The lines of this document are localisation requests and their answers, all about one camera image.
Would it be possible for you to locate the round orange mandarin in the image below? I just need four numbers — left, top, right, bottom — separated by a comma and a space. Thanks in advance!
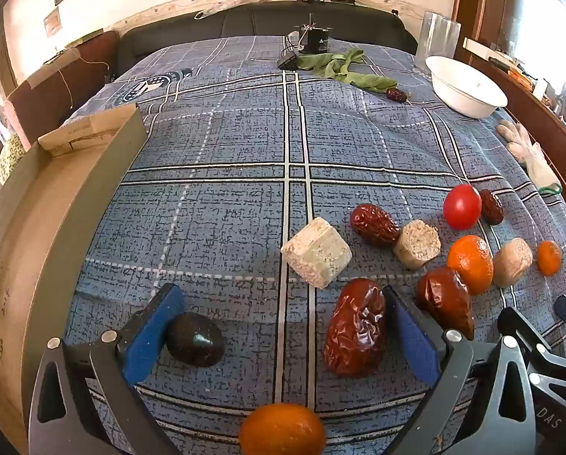
239, 403, 326, 455

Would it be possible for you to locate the dark red wrinkled date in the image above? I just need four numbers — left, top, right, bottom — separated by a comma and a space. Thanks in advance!
416, 267, 475, 339

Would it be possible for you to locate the red cherry tomato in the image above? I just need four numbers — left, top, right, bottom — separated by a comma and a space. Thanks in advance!
443, 184, 482, 229

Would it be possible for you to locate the small orange kumquat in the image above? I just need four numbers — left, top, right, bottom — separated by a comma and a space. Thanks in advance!
536, 240, 563, 276

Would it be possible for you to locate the green knitted blanket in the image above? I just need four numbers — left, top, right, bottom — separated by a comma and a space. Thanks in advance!
0, 133, 28, 185

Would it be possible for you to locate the green cloth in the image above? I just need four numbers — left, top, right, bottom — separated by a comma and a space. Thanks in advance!
296, 48, 400, 92

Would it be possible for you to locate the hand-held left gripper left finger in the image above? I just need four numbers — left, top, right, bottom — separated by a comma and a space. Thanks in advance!
27, 283, 186, 455

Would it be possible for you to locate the clear plastic container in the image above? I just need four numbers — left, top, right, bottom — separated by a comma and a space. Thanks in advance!
417, 11, 462, 61

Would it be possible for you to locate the dark purple plum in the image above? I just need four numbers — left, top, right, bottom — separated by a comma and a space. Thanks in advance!
165, 313, 226, 368

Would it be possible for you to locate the white enamel bowl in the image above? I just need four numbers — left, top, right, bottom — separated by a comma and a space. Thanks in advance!
425, 55, 508, 119

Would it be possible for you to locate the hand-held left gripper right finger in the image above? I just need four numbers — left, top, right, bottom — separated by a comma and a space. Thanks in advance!
382, 286, 540, 455

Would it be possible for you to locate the blue plaid bedsheet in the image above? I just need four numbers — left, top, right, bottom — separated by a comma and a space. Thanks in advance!
67, 35, 566, 455

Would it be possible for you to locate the beige smooth cylinder cake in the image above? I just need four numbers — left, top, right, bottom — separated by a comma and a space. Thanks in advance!
492, 238, 533, 288

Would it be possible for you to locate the beige ridged round cake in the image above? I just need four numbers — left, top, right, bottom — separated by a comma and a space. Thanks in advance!
393, 220, 442, 271

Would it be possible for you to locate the white square puffed cake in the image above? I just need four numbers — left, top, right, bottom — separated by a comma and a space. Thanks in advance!
280, 217, 352, 290

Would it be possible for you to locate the shallow cardboard box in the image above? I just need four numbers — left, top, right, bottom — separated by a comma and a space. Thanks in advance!
0, 103, 148, 455

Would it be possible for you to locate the white work glove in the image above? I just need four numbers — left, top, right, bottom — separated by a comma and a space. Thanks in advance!
495, 120, 563, 195

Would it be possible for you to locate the black padded headboard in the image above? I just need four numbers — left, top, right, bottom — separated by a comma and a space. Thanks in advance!
115, 0, 419, 81

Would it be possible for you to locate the black cylindrical device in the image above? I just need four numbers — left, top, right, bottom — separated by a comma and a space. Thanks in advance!
298, 12, 335, 54

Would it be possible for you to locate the small dark brown date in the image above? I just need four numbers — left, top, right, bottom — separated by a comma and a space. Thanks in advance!
478, 190, 505, 226

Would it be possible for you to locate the large glossy red date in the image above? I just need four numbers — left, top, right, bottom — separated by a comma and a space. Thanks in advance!
323, 279, 388, 377

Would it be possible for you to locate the orange mandarin with pale patches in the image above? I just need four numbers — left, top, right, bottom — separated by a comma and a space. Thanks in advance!
447, 235, 495, 295

